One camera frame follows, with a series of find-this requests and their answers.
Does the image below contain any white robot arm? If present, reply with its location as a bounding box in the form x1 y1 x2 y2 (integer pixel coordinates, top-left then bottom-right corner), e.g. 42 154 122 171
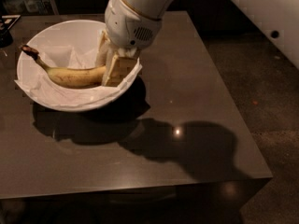
105 0 299 68

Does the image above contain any white paper liner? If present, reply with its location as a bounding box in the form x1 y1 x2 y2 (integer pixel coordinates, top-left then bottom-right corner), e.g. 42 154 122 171
16 39 142 112

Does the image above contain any white bowl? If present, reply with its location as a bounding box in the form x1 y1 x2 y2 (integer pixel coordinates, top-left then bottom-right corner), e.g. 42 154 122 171
16 20 142 112

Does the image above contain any shelf with bottles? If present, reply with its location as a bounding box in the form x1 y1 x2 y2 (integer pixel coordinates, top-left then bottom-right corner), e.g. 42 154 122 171
0 0 58 15

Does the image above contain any black object with label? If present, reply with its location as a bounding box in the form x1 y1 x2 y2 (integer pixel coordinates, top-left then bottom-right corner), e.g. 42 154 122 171
0 15 21 48

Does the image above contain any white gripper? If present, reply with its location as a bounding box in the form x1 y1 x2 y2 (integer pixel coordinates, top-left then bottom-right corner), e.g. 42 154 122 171
94 0 162 87

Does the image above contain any yellow banana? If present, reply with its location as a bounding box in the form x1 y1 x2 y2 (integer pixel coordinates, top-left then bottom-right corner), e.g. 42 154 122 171
20 45 106 89

